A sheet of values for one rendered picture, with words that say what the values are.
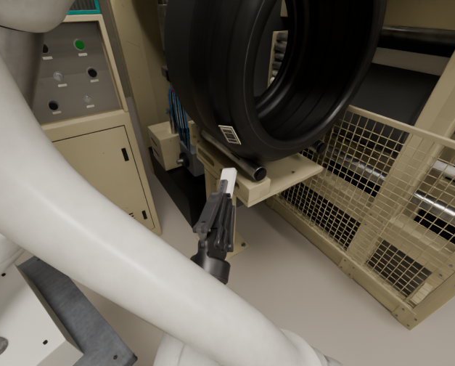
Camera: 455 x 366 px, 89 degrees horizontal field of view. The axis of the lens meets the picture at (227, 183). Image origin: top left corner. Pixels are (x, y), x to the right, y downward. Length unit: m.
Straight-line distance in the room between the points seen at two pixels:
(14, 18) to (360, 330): 1.59
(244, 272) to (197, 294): 1.33
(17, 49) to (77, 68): 0.84
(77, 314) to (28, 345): 0.14
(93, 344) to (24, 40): 0.65
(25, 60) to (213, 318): 0.35
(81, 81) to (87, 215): 1.05
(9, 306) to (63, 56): 0.86
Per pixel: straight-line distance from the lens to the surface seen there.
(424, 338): 1.69
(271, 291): 1.49
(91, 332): 0.79
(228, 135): 0.57
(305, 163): 0.98
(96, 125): 1.22
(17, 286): 0.83
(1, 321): 0.79
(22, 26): 0.35
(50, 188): 0.19
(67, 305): 0.86
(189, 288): 0.20
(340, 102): 0.85
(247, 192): 0.72
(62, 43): 1.19
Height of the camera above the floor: 1.32
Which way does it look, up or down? 39 degrees down
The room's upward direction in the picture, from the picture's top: straight up
